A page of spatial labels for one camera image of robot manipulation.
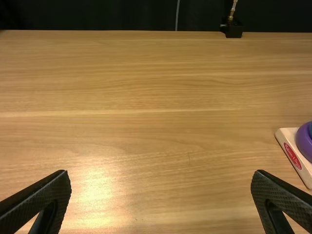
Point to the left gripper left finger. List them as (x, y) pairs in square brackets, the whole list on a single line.
[(56, 192)]

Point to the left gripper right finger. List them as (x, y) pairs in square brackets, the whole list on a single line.
[(268, 190)]

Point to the wooden peg base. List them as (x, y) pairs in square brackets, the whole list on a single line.
[(287, 141)]

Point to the black clamp stand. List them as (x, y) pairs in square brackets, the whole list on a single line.
[(234, 31)]

